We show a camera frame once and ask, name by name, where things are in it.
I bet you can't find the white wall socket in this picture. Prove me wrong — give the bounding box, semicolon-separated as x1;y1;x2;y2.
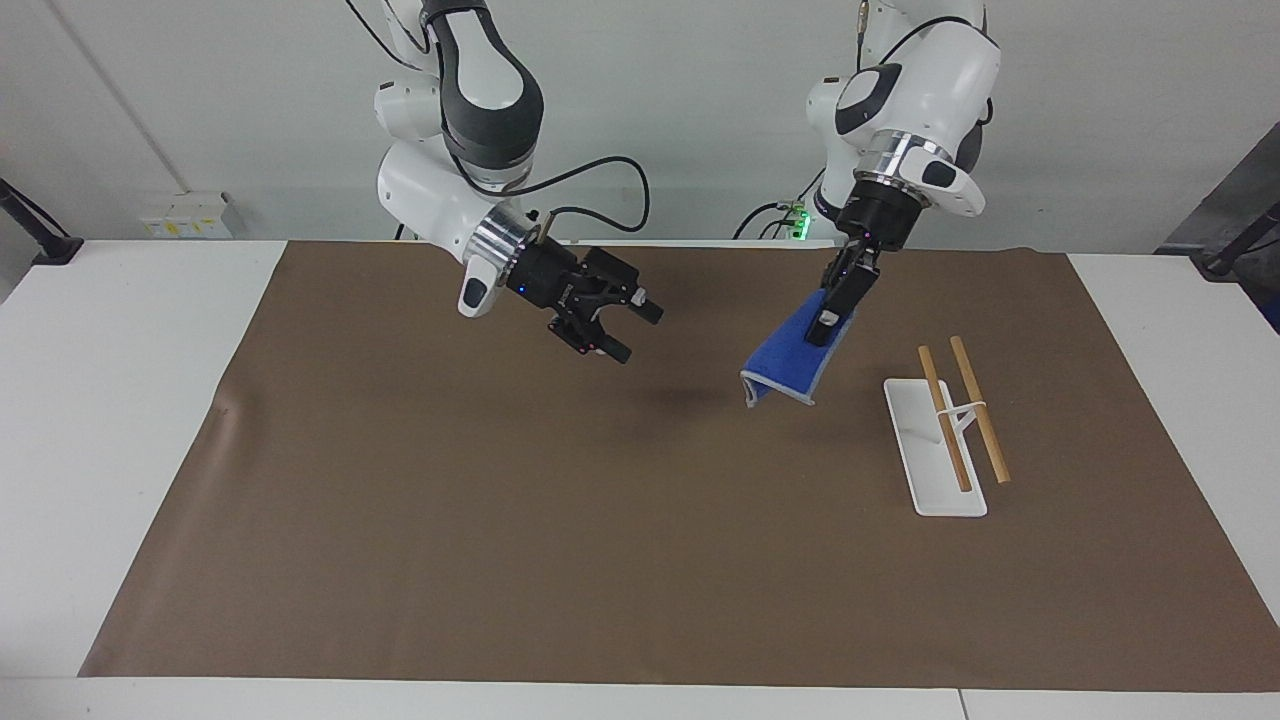
139;191;247;240

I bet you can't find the black stand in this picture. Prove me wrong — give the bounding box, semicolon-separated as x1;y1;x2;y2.
0;177;85;267
1190;200;1280;280

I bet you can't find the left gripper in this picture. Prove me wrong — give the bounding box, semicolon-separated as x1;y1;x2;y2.
805;180;920;349

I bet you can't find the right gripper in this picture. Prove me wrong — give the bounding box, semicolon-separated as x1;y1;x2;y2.
512;243;665;364

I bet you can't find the white rack with wooden bars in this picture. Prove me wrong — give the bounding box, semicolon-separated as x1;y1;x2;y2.
883;336;1012;519

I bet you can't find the blue towel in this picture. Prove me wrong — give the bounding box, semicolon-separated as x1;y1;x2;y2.
740;288;859;409

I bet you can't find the black cable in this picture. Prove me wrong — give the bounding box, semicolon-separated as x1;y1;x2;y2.
445;150;652;243
732;168;827;242
345;0;433;73

